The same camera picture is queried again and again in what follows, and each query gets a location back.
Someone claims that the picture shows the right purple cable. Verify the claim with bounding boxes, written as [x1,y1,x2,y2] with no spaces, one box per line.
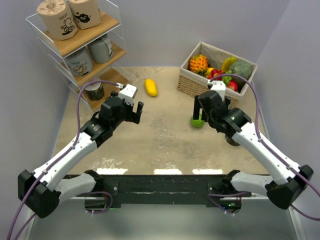
[209,74,320,222]

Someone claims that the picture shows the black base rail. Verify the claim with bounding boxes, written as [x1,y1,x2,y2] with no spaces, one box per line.
[82,174,251,213]

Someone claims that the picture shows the white paper towel roll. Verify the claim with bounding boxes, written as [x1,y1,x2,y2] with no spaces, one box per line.
[225,136,240,147]

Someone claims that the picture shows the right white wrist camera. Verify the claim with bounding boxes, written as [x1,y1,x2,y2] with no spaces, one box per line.
[207,80,226,101]

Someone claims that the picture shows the brown paper towel roll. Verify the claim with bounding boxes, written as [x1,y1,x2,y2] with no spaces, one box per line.
[36,0,78,41]

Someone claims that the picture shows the pineapple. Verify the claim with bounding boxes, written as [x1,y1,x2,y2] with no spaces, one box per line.
[188,54,208,74]

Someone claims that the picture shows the woven fruit basket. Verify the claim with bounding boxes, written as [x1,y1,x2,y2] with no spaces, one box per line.
[177,41,258,97]

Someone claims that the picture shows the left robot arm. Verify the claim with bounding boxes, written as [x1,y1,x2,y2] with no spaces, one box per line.
[17,84,144,219]

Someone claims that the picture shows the green grapes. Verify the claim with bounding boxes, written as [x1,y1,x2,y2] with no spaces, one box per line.
[222,76,232,86]

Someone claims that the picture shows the green melon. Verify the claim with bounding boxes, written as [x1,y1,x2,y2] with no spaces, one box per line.
[228,60,252,80]

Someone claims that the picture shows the white wire wooden shelf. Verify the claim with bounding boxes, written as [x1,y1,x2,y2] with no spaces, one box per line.
[26,0,130,112]

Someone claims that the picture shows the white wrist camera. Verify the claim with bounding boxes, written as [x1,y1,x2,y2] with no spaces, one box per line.
[207,80,226,101]
[118,84,138,106]

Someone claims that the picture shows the grey paper towel roll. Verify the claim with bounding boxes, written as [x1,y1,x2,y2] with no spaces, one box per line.
[65,47,93,77]

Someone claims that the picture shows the white and grey towel roll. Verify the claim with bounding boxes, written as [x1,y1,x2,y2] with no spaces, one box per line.
[84,82,105,101]

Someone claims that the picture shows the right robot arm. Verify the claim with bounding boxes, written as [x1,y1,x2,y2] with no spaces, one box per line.
[193,90,314,210]

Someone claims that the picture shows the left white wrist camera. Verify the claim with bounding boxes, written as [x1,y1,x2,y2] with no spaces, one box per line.
[118,84,138,106]

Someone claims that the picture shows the dark grey towel roll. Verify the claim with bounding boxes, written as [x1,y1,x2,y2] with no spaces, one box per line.
[88,33,113,64]

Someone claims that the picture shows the yellow mango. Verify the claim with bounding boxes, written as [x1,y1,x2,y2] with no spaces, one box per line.
[144,78,158,97]

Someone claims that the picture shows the yellow banana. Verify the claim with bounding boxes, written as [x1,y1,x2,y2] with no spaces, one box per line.
[221,56,237,72]

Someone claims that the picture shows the green bumpy citrus fruit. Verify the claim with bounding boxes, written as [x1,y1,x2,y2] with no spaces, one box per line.
[190,117,205,129]

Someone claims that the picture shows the red apples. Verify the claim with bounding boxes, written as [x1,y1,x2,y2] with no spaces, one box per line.
[206,69,239,92]

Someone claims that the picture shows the brown roll with black print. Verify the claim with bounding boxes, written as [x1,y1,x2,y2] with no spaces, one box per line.
[67,0,101,30]

